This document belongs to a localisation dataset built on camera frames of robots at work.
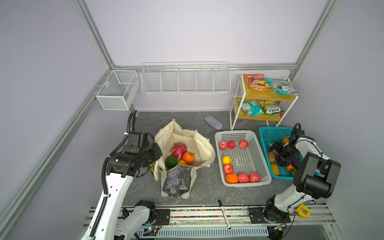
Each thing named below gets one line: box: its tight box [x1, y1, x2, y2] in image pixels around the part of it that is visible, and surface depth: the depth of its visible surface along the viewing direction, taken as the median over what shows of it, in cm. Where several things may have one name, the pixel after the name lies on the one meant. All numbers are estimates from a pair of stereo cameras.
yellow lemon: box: [222, 155, 233, 164], surface depth 91 cm
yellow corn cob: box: [271, 163, 280, 176], surface depth 86 cm
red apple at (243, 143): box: [239, 139, 249, 149], surface depth 98 cm
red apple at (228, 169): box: [223, 163, 234, 175], surface depth 86 cm
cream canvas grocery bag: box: [154, 119, 216, 199], surface depth 79 cm
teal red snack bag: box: [266, 78, 299, 95], surface depth 82 cm
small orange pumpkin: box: [182, 151, 195, 165], surface depth 89 cm
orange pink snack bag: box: [243, 74, 271, 91], surface depth 88 cm
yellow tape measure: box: [296, 203, 311, 219], surface depth 75 cm
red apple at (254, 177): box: [249, 171, 261, 183], surface depth 83 cm
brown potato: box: [268, 151, 276, 164], surface depth 91 cm
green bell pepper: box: [165, 156, 178, 169], surface depth 86 cm
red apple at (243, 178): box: [238, 172, 250, 183], surface depth 82 cm
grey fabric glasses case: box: [204, 114, 223, 130], surface depth 114 cm
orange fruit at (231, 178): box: [225, 173, 239, 184], surface depth 82 cm
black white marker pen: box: [217, 199, 232, 230], surface depth 76 cm
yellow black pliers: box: [149, 162, 162, 176], surface depth 64 cm
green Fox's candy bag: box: [257, 100, 285, 116], surface depth 100 cm
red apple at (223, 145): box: [219, 141, 228, 151], surface depth 98 cm
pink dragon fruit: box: [170, 142, 187, 161], surface depth 91 cm
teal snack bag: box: [237, 100, 264, 117], surface depth 98 cm
